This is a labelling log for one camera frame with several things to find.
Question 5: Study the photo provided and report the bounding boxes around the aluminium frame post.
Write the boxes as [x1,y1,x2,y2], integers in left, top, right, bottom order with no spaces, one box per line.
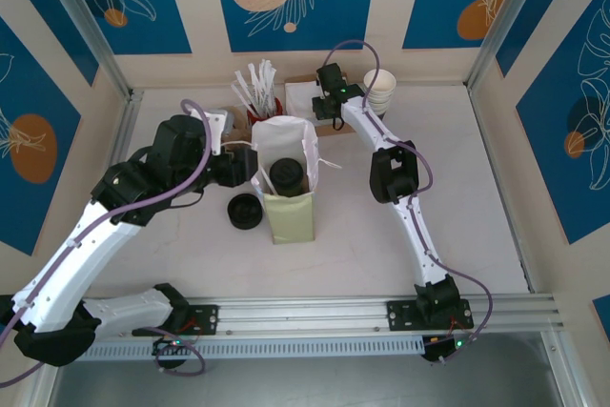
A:
[468,0,558,92]
[35,0,133,99]

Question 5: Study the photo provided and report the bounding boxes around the grey metal shelf panel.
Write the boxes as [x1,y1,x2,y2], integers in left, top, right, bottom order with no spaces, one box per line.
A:
[28,333,585,407]

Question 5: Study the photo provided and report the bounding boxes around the black controller board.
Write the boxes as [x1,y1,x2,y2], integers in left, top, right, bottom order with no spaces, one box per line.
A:
[421,334,473,366]
[151,337,192,361]

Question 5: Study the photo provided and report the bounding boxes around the cardboard napkin box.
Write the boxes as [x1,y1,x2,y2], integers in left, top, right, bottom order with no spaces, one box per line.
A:
[284,73,363,139]

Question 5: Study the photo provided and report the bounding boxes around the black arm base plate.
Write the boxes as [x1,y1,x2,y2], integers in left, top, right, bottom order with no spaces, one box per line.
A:
[132,304,219,336]
[386,300,476,332]

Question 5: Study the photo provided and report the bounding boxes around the printed paper gift bag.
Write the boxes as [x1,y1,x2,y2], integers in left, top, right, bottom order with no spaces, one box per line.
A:
[223,115,343,245]

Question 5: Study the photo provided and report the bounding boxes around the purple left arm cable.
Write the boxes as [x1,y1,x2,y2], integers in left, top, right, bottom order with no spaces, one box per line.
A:
[0,99,214,387]

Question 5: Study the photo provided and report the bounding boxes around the black plastic cup lid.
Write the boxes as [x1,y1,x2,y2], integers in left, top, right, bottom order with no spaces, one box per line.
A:
[268,157,305,189]

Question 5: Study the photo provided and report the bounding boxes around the grey slotted cable duct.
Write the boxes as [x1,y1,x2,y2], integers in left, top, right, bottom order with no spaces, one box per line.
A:
[59,335,428,361]

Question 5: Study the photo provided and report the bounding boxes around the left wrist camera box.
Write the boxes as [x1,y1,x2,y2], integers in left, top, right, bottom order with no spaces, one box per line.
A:
[199,109,235,157]

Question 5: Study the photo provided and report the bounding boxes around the stack of paper cups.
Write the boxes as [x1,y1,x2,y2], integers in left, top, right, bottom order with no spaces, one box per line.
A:
[363,69,398,116]

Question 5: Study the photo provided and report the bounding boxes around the white napkin stack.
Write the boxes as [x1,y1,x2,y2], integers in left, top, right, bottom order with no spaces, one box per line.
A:
[284,81,319,117]

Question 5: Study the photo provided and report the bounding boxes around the aluminium mounting rail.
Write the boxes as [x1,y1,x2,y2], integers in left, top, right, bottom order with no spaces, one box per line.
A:
[40,293,568,342]

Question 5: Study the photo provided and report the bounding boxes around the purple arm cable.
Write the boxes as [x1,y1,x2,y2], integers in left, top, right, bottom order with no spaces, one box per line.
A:
[326,39,495,366]
[0,99,214,387]

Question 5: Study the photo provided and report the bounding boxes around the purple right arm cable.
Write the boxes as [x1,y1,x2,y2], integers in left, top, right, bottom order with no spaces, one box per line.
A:
[326,39,495,366]

